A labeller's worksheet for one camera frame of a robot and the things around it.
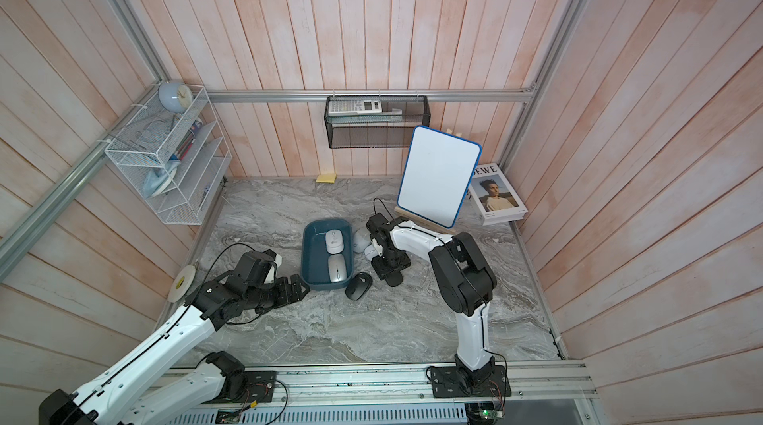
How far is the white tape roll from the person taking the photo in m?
0.91

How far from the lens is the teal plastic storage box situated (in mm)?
921

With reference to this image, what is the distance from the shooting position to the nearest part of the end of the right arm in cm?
73

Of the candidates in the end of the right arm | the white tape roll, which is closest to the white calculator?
the end of the right arm
